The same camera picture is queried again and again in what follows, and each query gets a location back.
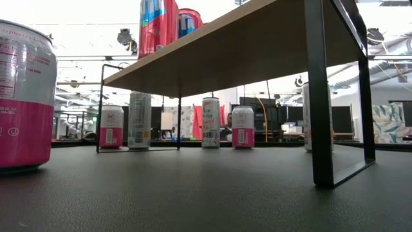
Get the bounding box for black screen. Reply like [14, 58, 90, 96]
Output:
[331, 106, 354, 135]
[286, 105, 306, 125]

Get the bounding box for tall white can black lid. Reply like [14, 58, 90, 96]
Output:
[201, 97, 221, 150]
[301, 82, 335, 153]
[127, 92, 153, 151]

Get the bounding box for red Fanta soda can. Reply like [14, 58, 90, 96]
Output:
[178, 8, 205, 39]

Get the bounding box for pink white sparkling water can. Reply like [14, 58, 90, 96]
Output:
[0, 19, 58, 175]
[98, 104, 125, 150]
[230, 106, 256, 150]

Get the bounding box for leaf print fabric panel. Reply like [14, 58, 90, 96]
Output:
[371, 102, 412, 145]
[162, 106, 194, 140]

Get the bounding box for yellow hanging cable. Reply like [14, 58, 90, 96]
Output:
[256, 97, 269, 143]

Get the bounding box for white box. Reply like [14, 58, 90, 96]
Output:
[281, 122, 304, 135]

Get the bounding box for white board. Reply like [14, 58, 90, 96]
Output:
[160, 111, 174, 131]

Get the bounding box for person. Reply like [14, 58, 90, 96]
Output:
[220, 112, 233, 142]

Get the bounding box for red fabric panel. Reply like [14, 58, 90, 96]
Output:
[192, 105, 227, 141]

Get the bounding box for wooden shelf black metal legs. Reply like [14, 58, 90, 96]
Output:
[96, 0, 377, 189]

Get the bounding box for black equipment cabinet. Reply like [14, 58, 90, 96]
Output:
[238, 96, 286, 143]

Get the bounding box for Red Bull energy drink can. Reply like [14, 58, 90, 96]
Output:
[138, 0, 180, 61]

